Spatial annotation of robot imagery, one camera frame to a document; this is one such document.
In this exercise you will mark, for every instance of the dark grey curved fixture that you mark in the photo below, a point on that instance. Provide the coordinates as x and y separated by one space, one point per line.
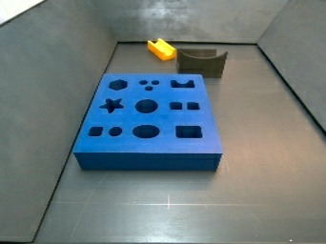
201 61

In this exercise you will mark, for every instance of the yellow arch object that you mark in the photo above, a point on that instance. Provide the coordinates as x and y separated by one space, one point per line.
162 49

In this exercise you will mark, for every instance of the blue foam shape-sorter block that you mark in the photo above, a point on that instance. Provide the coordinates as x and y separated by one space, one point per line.
150 122

